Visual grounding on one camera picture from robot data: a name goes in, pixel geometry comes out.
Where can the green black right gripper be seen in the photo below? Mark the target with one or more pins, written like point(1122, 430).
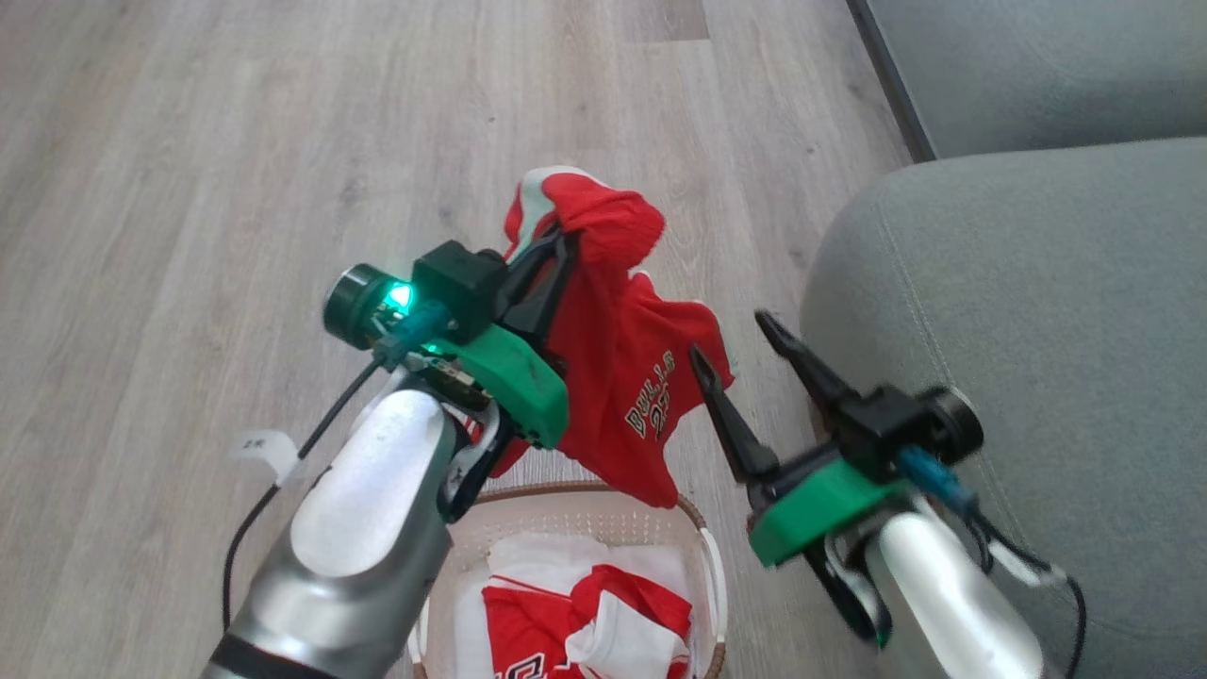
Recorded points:
point(820, 505)

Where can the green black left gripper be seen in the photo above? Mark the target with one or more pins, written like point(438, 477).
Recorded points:
point(514, 387)

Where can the white basket liner cloth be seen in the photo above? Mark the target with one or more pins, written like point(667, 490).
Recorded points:
point(470, 632)

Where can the cream basket with brown rim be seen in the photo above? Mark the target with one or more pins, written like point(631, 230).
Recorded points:
point(566, 509)

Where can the red jersey with white stripes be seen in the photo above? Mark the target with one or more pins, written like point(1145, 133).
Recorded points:
point(528, 622)

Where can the grey sofa section dark edge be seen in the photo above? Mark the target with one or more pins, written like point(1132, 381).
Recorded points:
point(1037, 66)

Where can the grey sofa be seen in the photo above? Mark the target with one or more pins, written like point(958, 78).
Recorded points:
point(1056, 330)

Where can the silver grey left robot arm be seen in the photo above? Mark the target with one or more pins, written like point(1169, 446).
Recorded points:
point(363, 509)

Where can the red Bulls jersey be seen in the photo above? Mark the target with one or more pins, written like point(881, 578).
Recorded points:
point(618, 358)

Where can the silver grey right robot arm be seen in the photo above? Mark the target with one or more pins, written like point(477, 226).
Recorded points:
point(943, 604)

